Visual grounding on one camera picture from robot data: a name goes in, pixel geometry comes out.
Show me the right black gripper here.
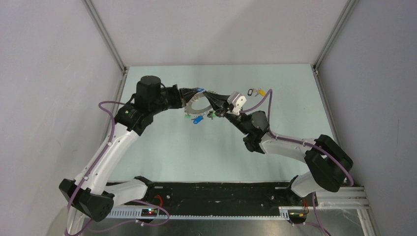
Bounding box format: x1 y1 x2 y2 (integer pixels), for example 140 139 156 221
204 90 251 135

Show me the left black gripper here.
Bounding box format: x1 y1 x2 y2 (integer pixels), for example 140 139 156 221
149 84 198 115

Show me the large metal keyring with clips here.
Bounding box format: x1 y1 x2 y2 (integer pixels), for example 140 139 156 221
184 92 213 118

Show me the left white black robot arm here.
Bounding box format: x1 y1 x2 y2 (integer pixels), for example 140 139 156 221
59 76 202 222

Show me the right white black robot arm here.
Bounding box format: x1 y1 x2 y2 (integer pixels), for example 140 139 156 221
203 90 354 206

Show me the yellow key tag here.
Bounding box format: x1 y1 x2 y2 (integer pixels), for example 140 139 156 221
255 89 266 97

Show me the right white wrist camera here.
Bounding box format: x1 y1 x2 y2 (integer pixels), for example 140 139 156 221
227 91 247 116

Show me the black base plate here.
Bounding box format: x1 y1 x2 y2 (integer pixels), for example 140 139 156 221
106 176 318 217

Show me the left aluminium frame post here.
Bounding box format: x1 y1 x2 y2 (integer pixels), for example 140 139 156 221
82 0 127 74

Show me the aluminium frame post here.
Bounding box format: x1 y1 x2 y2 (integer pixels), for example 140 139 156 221
312 0 359 71
82 0 127 74

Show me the grey slotted cable duct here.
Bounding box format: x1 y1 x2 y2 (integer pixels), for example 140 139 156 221
106 208 291 220

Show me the right aluminium frame post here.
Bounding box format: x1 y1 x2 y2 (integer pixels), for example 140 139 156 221
312 0 359 71

